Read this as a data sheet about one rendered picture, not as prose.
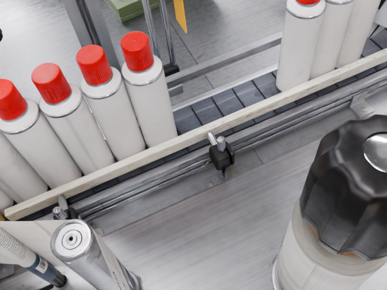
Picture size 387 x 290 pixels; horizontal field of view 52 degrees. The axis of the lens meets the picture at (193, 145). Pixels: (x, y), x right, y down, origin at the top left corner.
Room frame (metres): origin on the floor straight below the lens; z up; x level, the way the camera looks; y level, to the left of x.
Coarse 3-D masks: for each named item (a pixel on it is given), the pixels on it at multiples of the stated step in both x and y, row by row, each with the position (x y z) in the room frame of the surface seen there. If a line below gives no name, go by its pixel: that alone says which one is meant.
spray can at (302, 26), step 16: (288, 0) 0.43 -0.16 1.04; (304, 0) 0.41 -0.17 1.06; (320, 0) 0.41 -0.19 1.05; (288, 16) 0.41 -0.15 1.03; (304, 16) 0.40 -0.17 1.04; (320, 16) 0.40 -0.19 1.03; (288, 32) 0.41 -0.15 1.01; (304, 32) 0.39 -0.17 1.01; (288, 48) 0.40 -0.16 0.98; (304, 48) 0.39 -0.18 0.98; (288, 64) 0.40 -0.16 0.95; (304, 64) 0.39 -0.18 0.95; (288, 80) 0.40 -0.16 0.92; (304, 80) 0.40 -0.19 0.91
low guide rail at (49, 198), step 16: (352, 64) 0.41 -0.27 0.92; (368, 64) 0.41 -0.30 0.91; (320, 80) 0.39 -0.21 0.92; (336, 80) 0.40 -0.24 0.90; (272, 96) 0.37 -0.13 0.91; (288, 96) 0.37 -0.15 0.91; (304, 96) 0.38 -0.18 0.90; (240, 112) 0.35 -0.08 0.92; (256, 112) 0.35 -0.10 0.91; (208, 128) 0.33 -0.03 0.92; (224, 128) 0.34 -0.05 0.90; (160, 144) 0.32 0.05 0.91; (176, 144) 0.32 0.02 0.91; (128, 160) 0.30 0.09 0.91; (144, 160) 0.30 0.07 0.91; (96, 176) 0.28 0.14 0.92; (112, 176) 0.29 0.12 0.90; (48, 192) 0.27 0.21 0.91; (64, 192) 0.27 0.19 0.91; (80, 192) 0.27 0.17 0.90; (16, 208) 0.25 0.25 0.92; (32, 208) 0.25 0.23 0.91
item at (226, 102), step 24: (384, 48) 0.47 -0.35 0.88; (360, 72) 0.42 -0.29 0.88; (216, 96) 0.42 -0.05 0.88; (240, 96) 0.41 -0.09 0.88; (264, 96) 0.40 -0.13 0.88; (312, 96) 0.39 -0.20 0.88; (192, 120) 0.38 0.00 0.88; (264, 120) 0.37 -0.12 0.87; (192, 144) 0.33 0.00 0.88; (144, 168) 0.30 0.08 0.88; (96, 192) 0.28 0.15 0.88
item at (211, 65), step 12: (276, 36) 0.45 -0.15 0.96; (240, 48) 0.44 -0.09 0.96; (252, 48) 0.43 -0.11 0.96; (264, 48) 0.44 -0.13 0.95; (216, 60) 0.42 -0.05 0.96; (228, 60) 0.42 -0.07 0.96; (180, 72) 0.41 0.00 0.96; (192, 72) 0.40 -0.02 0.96; (204, 72) 0.41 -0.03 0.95; (168, 84) 0.39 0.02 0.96
